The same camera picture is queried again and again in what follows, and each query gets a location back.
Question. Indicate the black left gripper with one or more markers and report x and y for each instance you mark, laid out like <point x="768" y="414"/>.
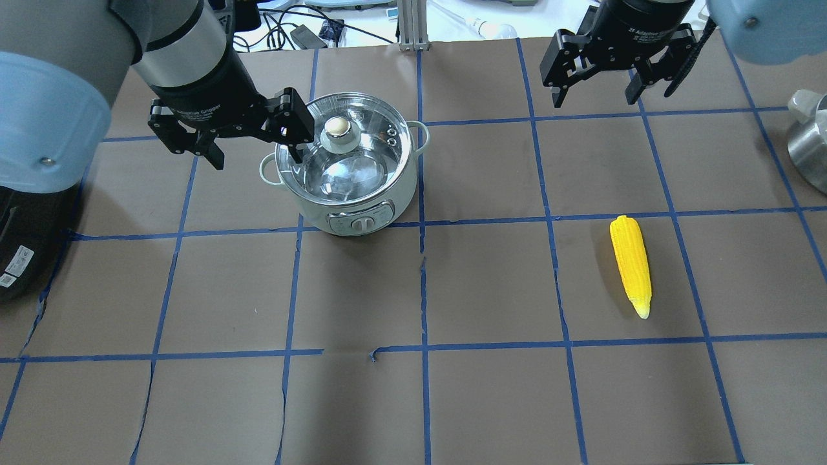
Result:
<point x="205" y="85"/>

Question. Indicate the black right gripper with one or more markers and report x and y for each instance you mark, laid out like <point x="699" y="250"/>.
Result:
<point x="636" y="26"/>

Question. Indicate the glass pot lid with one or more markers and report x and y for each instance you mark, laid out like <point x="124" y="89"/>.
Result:
<point x="361" y="145"/>

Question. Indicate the yellow corn cob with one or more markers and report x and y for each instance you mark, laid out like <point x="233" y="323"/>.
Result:
<point x="632" y="263"/>

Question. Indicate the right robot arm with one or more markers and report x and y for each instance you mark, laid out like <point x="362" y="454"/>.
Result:
<point x="762" y="32"/>

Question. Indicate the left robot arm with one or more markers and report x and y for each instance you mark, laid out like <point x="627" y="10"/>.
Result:
<point x="63" y="64"/>

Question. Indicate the white electric cooking pot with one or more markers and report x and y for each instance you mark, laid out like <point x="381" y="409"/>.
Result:
<point x="362" y="217"/>

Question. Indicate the stainless steel pot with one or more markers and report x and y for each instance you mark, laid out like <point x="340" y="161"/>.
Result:
<point x="807" y="136"/>

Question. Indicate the black power adapter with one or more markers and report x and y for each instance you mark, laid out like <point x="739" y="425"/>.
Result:
<point x="305" y="39"/>

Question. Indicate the white plastic bottle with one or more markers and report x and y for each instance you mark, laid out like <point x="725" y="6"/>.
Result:
<point x="489" y="30"/>

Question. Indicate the black device with labels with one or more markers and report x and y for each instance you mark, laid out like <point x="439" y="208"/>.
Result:
<point x="32" y="225"/>

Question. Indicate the aluminium frame post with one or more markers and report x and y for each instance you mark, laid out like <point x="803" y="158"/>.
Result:
<point x="411" y="25"/>

